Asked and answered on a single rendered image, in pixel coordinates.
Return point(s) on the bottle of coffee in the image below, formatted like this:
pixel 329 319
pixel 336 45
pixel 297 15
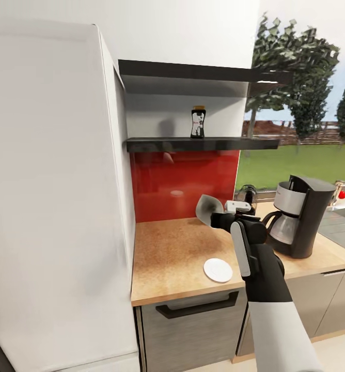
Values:
pixel 198 116

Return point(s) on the paper coffee filter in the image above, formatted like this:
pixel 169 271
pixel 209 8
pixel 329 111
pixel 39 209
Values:
pixel 206 206

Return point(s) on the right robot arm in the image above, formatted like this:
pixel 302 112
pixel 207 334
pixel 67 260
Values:
pixel 280 339

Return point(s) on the dishwasher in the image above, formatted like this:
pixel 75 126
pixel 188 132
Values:
pixel 192 332

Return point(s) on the drop in sink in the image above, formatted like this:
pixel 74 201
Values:
pixel 332 224

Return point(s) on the electric kettle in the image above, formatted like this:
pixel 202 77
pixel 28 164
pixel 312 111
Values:
pixel 248 194

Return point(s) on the saucer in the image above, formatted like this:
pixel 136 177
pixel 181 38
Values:
pixel 218 270

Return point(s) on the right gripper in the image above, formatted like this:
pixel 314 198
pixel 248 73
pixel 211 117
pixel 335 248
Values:
pixel 218 220

